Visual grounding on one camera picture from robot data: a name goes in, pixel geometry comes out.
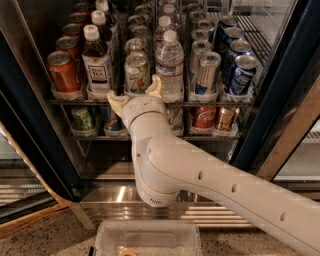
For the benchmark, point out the lower wire shelf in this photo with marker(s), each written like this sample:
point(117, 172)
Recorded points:
point(128, 137)

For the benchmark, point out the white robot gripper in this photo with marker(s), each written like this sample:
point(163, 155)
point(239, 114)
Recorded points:
point(141, 109)

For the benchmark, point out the front tea bottle white cap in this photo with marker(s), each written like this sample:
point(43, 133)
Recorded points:
point(96, 61)

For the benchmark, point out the front orange soda can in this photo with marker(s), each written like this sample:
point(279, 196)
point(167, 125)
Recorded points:
point(63, 72)

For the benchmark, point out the clear plastic bin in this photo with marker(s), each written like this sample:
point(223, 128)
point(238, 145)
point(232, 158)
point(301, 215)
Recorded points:
point(147, 238)

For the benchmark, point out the green can lower shelf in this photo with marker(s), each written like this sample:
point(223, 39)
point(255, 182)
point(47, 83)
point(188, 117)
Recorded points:
point(82, 119)

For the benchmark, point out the orange soda can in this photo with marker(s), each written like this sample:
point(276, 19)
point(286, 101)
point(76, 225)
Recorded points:
point(63, 72)
point(72, 30)
point(70, 45)

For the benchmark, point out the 7up can lower shelf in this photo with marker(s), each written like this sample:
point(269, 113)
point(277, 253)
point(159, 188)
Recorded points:
point(175, 118)

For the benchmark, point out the wire shelf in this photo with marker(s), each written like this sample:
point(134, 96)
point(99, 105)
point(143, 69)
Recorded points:
point(128, 137)
point(179, 104)

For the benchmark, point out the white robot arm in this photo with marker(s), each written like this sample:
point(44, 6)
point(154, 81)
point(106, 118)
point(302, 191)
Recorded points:
point(164, 165)

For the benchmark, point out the front silver energy drink can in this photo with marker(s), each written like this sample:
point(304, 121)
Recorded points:
point(207, 74)

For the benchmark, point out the blue can lower shelf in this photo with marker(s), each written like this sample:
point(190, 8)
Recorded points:
point(112, 122)

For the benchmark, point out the blue pepsi can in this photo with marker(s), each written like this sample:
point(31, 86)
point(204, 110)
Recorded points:
point(228, 36)
point(242, 74)
point(236, 48)

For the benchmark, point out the front clear water bottle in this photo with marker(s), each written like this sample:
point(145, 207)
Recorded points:
point(169, 65)

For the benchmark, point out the front blue pepsi can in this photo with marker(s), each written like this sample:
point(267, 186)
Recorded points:
point(242, 74)

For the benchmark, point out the open fridge glass door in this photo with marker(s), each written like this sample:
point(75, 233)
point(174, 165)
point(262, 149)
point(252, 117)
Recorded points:
point(25, 196)

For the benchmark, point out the red coca-cola can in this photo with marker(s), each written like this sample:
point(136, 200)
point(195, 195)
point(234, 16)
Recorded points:
point(203, 117)

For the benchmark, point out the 7up can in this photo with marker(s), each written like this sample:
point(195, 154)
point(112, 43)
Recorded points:
point(137, 74)
point(136, 44)

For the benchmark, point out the right fridge sliding door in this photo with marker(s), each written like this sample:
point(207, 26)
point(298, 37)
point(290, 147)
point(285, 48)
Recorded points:
point(303, 119)

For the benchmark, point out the top wire shelf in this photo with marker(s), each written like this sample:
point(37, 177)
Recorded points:
point(179, 104)

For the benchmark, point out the gold can lower shelf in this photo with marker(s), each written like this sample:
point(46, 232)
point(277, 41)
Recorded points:
point(225, 119)

